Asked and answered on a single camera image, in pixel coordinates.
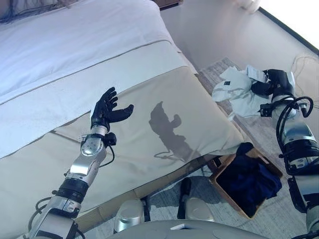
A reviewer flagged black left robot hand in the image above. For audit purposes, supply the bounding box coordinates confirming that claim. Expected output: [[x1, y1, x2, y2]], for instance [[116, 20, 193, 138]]
[[90, 86, 135, 131]]

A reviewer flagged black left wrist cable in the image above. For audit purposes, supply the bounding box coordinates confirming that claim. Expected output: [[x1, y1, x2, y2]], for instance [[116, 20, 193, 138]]
[[99, 144, 115, 167]]

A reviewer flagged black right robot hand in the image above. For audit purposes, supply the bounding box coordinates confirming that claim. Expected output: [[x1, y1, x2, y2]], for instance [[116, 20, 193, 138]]
[[250, 69, 296, 98]]

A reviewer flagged brown wicker basket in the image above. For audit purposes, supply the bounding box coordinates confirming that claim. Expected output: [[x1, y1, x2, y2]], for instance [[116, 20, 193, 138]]
[[208, 146, 284, 220]]

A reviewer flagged large grey area rug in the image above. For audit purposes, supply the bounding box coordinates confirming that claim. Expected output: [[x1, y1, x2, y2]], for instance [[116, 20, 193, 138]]
[[149, 57, 319, 239]]

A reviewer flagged silver right robot leg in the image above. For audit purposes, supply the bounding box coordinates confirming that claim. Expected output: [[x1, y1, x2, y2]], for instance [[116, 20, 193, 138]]
[[176, 177, 215, 222]]

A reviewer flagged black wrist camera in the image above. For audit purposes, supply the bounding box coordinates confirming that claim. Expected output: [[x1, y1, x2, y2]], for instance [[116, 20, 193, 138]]
[[260, 103, 274, 117], [104, 132, 117, 145]]

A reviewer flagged grey robot torso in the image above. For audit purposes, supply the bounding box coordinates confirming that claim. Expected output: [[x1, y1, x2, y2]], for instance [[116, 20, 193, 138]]
[[104, 220, 270, 239]]

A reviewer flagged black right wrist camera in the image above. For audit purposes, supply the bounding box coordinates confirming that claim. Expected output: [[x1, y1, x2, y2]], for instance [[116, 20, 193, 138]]
[[260, 103, 274, 117]]

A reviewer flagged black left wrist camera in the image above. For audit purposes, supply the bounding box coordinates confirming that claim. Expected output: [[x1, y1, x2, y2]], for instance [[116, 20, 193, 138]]
[[104, 132, 117, 145]]

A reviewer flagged black garment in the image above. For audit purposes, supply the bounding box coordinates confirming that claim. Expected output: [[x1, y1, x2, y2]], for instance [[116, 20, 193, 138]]
[[219, 142, 275, 215]]

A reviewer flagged silver left robot leg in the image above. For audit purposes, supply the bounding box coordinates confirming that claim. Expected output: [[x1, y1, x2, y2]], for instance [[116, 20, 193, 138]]
[[114, 195, 150, 234]]

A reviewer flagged beige bed cover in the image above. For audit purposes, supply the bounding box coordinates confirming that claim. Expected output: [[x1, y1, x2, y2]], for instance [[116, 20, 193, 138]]
[[0, 66, 244, 239]]

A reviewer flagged grey patterned cushion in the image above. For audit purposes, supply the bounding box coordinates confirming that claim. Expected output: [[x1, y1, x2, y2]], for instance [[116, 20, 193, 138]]
[[0, 0, 68, 24]]

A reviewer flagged silver robot leg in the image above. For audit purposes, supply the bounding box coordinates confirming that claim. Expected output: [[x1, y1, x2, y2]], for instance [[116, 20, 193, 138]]
[[114, 195, 150, 234], [176, 177, 215, 222]]

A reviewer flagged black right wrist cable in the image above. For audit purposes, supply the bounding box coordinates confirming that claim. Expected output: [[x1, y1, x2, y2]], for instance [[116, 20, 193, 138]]
[[276, 96, 314, 150]]

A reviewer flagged white duvet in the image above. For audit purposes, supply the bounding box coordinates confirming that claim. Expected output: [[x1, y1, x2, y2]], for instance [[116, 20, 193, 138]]
[[0, 0, 182, 160]]

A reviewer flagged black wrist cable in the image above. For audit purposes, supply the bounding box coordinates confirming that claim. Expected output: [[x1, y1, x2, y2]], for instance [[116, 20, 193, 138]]
[[276, 96, 314, 150], [99, 144, 115, 167]]

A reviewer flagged white garment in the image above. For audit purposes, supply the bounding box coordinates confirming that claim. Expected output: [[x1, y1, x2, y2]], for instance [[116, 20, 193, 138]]
[[211, 64, 274, 120]]

